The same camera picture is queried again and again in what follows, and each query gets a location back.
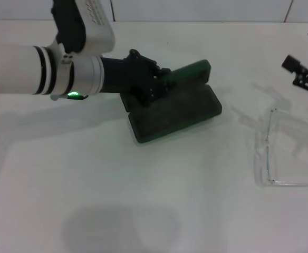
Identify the green glasses case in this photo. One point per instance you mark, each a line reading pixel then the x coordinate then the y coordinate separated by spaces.
pixel 180 116

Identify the clear transparent glasses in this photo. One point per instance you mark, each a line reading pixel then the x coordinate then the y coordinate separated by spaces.
pixel 267 158

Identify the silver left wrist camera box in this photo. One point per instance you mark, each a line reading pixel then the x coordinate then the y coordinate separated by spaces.
pixel 96 29

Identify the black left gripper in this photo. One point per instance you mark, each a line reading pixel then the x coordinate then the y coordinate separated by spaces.
pixel 122 76

